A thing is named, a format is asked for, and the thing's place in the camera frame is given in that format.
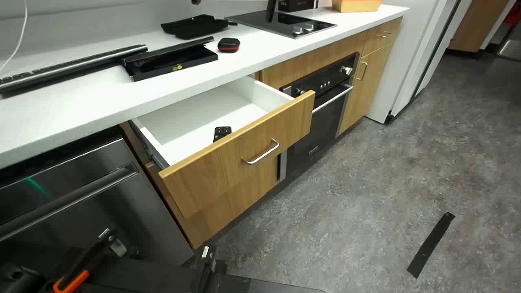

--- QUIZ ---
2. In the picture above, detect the black robot base with clamp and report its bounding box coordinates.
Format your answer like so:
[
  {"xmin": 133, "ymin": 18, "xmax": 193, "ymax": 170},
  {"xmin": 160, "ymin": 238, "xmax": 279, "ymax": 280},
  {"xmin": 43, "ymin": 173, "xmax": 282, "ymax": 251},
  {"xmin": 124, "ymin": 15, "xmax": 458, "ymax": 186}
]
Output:
[{"xmin": 0, "ymin": 230, "xmax": 326, "ymax": 293}]

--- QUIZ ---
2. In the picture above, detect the small black object in drawer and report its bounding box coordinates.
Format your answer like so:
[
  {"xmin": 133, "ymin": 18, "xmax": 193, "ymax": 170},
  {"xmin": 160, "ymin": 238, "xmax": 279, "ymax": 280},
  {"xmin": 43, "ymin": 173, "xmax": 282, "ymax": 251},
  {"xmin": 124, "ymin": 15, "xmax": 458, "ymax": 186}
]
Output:
[{"xmin": 214, "ymin": 126, "xmax": 232, "ymax": 142}]

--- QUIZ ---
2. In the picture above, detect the open wooden front drawer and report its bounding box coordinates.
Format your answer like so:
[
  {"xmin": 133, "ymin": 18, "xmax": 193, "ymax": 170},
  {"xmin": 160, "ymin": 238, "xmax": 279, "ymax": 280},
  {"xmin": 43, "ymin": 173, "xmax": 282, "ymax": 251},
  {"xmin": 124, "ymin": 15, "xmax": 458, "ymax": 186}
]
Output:
[{"xmin": 133, "ymin": 79, "xmax": 315, "ymax": 219}]

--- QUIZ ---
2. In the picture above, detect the wooden upper right drawer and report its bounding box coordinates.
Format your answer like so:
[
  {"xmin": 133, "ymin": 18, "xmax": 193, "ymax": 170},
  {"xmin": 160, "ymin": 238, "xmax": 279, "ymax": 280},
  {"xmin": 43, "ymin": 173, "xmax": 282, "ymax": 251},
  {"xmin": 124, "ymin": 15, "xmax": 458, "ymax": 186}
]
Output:
[{"xmin": 362, "ymin": 18, "xmax": 403, "ymax": 56}]

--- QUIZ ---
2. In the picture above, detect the wooden lower cabinet front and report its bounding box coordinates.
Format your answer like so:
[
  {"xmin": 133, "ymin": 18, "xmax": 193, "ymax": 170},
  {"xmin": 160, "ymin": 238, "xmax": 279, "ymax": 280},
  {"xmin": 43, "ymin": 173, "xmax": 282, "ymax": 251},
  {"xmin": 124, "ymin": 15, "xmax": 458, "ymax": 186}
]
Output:
[{"xmin": 146, "ymin": 142, "xmax": 295, "ymax": 251}]

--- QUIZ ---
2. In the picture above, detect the black built-in oven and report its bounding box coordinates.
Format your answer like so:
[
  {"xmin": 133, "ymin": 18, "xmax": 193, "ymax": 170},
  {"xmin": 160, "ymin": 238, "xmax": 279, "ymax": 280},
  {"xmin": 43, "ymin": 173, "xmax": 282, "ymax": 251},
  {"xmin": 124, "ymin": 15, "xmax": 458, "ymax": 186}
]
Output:
[{"xmin": 282, "ymin": 54, "xmax": 359, "ymax": 180}]

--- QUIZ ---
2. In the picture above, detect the small black red case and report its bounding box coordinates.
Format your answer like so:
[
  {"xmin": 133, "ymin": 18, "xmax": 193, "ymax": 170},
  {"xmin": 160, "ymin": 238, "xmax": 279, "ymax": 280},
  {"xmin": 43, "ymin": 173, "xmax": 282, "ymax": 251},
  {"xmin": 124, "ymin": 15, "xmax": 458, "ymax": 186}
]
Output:
[{"xmin": 219, "ymin": 38, "xmax": 242, "ymax": 53}]

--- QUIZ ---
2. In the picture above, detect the black rectangular tray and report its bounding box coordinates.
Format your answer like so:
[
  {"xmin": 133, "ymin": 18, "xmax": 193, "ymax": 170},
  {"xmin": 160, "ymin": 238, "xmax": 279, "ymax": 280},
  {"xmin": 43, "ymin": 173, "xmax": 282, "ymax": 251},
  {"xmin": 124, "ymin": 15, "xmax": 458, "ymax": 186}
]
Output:
[{"xmin": 123, "ymin": 38, "xmax": 219, "ymax": 82}]

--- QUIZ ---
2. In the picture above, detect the black induction cooktop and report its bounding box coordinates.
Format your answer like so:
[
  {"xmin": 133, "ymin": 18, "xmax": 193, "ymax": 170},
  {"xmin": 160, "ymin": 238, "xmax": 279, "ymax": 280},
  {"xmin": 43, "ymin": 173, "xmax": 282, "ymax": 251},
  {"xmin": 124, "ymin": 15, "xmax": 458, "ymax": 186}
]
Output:
[{"xmin": 232, "ymin": 12, "xmax": 333, "ymax": 38}]

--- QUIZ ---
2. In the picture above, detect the wooden cabinet door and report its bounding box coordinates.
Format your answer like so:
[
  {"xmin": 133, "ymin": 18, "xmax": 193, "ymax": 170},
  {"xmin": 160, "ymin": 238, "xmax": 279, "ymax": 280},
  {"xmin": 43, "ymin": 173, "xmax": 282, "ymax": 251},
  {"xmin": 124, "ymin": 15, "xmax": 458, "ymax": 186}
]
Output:
[{"xmin": 339, "ymin": 44, "xmax": 393, "ymax": 134}]

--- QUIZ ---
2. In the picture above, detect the black folded case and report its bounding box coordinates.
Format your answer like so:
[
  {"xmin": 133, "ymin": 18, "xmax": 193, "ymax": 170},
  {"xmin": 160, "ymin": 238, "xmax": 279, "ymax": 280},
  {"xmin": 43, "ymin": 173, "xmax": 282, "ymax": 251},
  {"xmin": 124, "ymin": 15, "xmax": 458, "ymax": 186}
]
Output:
[{"xmin": 162, "ymin": 15, "xmax": 234, "ymax": 40}]

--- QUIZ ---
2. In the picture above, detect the wooden box on counter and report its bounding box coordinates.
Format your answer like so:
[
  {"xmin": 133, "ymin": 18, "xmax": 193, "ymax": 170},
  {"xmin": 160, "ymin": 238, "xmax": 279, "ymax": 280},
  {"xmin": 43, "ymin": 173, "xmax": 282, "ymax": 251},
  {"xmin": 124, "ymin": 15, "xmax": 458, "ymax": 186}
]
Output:
[{"xmin": 333, "ymin": 0, "xmax": 383, "ymax": 13}]

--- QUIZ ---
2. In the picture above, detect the black strip on floor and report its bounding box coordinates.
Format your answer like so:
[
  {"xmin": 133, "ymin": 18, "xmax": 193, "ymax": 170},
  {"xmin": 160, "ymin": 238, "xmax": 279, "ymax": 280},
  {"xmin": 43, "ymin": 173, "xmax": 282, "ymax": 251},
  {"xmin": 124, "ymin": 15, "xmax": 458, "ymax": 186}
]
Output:
[{"xmin": 408, "ymin": 212, "xmax": 455, "ymax": 279}]

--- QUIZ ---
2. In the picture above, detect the white refrigerator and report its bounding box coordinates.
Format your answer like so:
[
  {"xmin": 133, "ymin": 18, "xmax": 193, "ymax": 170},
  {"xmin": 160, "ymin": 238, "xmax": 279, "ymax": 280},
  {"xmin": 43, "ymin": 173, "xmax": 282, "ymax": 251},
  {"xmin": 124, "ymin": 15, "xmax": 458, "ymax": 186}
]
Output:
[{"xmin": 367, "ymin": 0, "xmax": 465, "ymax": 124}]

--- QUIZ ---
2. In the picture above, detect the stainless steel dishwasher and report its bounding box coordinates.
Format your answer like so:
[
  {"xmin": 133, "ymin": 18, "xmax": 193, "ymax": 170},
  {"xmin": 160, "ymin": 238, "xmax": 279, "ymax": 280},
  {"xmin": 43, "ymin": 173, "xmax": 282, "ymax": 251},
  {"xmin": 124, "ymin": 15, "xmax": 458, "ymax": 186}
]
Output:
[{"xmin": 0, "ymin": 129, "xmax": 193, "ymax": 266}]

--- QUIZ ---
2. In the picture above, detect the long black bar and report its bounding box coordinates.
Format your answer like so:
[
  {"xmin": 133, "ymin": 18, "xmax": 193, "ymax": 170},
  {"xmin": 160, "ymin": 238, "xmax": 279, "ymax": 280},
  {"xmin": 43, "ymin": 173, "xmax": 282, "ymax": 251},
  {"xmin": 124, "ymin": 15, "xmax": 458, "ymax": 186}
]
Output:
[{"xmin": 0, "ymin": 44, "xmax": 149, "ymax": 98}]

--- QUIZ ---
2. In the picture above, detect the silver drawer handle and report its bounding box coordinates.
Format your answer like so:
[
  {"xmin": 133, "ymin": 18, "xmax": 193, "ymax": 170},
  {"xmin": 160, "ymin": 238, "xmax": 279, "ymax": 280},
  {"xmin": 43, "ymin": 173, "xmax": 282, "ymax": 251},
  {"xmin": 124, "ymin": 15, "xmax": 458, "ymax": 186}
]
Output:
[{"xmin": 242, "ymin": 139, "xmax": 281, "ymax": 167}]

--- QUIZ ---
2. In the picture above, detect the white cable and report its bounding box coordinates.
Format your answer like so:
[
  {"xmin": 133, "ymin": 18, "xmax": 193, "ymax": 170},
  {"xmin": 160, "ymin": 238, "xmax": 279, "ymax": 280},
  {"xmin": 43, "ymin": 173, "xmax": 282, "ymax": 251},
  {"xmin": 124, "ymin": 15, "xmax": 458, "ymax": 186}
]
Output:
[{"xmin": 0, "ymin": 0, "xmax": 30, "ymax": 75}]

